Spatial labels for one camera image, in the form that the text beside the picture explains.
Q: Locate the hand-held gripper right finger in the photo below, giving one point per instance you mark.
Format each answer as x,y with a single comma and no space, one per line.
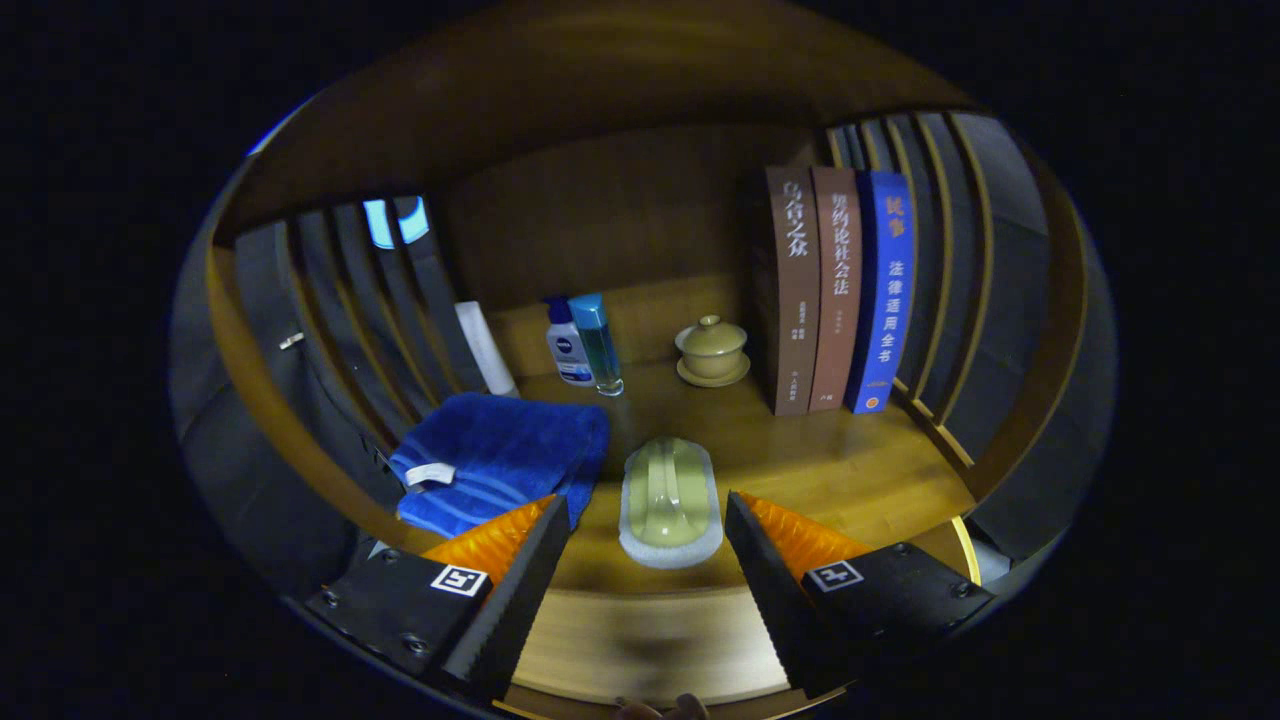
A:
770,600

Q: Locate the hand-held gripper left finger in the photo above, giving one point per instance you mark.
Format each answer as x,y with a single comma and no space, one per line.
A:
515,610

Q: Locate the wooden countertop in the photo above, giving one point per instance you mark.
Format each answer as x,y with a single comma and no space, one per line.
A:
820,470

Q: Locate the wooden cabinet with slatted hutch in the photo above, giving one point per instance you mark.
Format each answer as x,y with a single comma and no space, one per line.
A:
600,200

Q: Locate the blue towel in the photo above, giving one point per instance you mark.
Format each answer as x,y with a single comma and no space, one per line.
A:
500,450

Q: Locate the beige lidded teacup with saucer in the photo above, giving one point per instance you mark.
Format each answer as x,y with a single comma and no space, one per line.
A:
712,350

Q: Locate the white tube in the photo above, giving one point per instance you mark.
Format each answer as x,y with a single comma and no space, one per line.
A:
487,350

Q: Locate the white lotion bottle blue cap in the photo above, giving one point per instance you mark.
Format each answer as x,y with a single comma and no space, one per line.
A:
568,350

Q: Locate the teal clear bottle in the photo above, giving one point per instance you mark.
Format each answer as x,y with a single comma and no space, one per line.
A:
598,345

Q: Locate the reddish brown book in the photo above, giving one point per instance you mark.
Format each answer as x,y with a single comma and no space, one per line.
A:
836,300

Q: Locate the blue book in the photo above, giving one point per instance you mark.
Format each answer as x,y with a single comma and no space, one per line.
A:
885,300

